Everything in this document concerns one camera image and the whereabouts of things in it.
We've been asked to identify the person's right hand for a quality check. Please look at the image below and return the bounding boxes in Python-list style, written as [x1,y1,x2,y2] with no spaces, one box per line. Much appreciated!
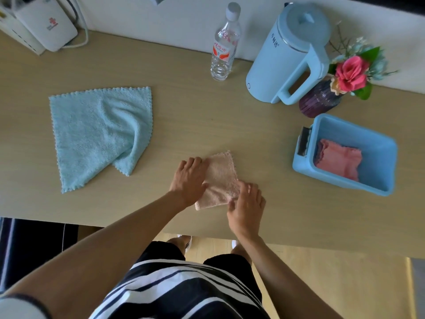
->
[227,182,266,241]

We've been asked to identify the person's left hand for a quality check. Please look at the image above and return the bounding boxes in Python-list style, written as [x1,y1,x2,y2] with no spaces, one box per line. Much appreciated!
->
[169,157,210,208]

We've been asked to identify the light pink towel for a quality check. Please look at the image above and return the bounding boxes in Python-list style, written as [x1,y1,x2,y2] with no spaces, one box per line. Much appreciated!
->
[195,151,241,211]

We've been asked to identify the person's left forearm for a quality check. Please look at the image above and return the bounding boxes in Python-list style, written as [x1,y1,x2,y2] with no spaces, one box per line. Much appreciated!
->
[0,192,190,319]

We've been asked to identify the person's right forearm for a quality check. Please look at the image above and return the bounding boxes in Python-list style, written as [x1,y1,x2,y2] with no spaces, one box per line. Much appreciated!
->
[236,235,342,319]

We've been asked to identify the person's right leg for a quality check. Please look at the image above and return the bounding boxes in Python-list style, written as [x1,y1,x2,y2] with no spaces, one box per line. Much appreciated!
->
[230,244,253,267]

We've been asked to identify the person's leg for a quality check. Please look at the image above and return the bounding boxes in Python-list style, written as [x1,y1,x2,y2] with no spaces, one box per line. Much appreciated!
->
[166,236,191,259]
[230,244,253,267]

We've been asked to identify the white left shoe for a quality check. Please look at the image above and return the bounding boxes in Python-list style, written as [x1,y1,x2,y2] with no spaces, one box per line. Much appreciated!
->
[177,234,193,253]

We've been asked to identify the person's left leg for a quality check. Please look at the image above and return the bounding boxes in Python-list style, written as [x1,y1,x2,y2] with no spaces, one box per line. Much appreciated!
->
[166,236,191,259]

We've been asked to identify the black shorts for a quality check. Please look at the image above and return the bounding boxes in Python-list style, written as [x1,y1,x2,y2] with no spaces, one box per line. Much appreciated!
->
[134,241,263,304]

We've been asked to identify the coral pink folded towel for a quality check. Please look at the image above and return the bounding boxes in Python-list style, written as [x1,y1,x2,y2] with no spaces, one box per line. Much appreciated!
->
[315,139,363,182]

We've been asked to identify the black white striped shirt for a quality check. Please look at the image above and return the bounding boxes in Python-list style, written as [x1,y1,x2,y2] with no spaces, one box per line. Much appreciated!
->
[0,258,271,319]

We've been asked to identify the purple ribbed vase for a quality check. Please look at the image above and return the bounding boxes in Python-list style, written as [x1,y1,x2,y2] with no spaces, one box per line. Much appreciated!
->
[299,79,342,119]

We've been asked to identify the light blue fleece towel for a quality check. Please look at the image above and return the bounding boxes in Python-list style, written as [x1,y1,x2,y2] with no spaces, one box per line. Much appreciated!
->
[48,86,153,194]

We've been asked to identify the blue plastic basket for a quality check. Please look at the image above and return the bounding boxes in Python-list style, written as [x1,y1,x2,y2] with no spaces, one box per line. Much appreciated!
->
[292,113,398,197]

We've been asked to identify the light blue electric kettle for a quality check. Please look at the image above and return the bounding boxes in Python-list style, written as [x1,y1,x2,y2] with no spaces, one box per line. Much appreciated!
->
[246,2,332,106]

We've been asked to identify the clear plastic water bottle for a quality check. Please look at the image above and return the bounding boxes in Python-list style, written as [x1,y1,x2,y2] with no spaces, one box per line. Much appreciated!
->
[210,2,241,82]

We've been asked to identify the artificial flower bouquet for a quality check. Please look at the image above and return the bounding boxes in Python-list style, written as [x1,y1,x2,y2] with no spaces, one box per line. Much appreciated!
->
[327,21,398,101]

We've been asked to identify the black chair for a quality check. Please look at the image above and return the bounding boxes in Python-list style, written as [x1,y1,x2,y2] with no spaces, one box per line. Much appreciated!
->
[0,217,79,293]

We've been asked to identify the white router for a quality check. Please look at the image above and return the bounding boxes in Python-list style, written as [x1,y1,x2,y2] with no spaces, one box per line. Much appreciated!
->
[13,0,79,52]

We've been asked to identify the white cable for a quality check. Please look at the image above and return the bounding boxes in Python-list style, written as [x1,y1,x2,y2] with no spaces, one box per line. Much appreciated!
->
[53,0,89,49]

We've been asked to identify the black wall panel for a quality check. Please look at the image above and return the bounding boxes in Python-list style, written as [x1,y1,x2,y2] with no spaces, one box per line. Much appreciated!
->
[335,0,425,16]

